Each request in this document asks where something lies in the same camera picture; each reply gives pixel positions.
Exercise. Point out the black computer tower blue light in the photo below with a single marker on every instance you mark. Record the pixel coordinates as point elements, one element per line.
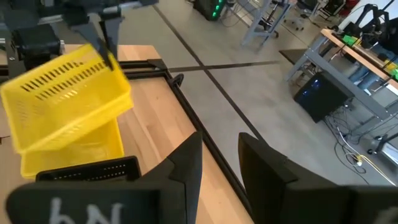
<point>323,99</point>

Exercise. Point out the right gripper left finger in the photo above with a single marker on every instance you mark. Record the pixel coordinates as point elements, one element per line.
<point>174,199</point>

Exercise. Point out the black computer tower green lights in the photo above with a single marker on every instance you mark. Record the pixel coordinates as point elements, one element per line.
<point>206,7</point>

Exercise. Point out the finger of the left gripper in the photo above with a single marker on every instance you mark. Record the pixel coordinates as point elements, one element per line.
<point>112,34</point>
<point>96,43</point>

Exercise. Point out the black floor stand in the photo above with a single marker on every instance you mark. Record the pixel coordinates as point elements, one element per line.
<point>382,144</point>

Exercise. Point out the black aluminium table frame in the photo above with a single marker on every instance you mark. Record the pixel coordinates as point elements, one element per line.
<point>184,96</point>

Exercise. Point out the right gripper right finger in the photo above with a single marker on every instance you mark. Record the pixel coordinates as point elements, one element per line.
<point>273,199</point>

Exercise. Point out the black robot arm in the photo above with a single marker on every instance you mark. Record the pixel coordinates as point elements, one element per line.
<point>370,28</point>

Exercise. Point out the black floor mat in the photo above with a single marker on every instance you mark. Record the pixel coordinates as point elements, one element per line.
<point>293,56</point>

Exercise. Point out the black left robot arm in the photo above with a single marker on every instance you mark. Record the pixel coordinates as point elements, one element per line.
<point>35,46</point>

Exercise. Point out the grey metal desk leg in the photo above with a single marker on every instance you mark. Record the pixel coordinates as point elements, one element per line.
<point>255,21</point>

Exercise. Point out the green plastic slotted basket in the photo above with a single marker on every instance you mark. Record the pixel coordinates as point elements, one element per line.
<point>351,40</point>

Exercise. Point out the black plastic slotted basket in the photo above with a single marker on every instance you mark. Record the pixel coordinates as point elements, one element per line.
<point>93,163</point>

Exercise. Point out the person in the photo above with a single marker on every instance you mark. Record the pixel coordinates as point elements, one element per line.
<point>362,73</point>

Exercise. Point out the grey desk wooden top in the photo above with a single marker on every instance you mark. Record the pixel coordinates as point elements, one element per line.
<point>342,81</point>

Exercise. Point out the yellow plastic slotted basket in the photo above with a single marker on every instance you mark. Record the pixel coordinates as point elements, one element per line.
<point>77,155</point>
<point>62,115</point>

